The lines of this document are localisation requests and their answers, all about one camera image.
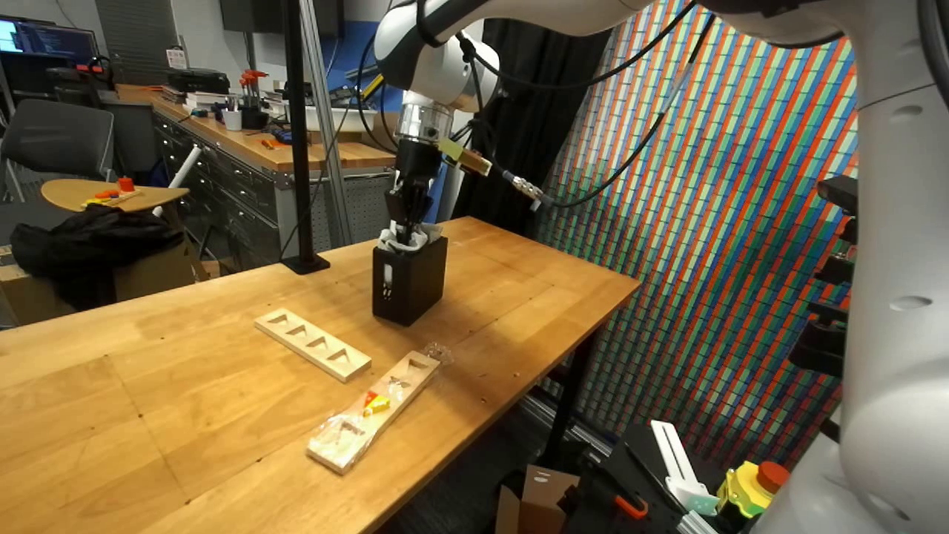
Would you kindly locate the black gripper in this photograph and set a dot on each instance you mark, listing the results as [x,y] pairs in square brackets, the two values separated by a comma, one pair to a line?
[408,196]

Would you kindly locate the black perforated box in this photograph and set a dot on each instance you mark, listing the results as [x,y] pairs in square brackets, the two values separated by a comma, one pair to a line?
[408,284]

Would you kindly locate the white towel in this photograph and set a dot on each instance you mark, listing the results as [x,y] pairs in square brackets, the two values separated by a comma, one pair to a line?
[397,238]

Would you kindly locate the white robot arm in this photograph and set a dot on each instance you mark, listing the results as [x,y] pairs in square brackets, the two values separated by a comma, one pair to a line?
[878,465]

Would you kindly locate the wooden workbench with drawers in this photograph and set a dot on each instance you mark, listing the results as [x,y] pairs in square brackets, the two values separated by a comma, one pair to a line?
[242,184]

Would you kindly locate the wooden puzzle board empty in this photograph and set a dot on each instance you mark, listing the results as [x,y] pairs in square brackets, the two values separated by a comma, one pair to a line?
[314,345]

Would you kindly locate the wooden puzzle board with pieces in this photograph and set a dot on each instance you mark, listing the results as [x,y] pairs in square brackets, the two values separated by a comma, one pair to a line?
[343,441]

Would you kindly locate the colourful striped panel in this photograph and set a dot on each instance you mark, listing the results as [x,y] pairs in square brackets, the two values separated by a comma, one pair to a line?
[694,170]

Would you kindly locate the grey office chair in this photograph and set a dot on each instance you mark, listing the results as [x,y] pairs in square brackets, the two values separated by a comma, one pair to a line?
[56,137]

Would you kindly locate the computer monitor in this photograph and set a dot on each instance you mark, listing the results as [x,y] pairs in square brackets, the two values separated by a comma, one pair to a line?
[22,36]

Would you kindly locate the yellow red emergency stop button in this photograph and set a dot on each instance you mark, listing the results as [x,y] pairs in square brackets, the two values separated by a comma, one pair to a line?
[752,487]

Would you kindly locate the wrist camera yellow mount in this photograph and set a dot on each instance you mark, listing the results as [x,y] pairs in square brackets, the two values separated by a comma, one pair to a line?
[463,158]

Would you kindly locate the black camera stand pole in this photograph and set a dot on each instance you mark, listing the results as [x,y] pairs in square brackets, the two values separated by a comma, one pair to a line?
[303,259]

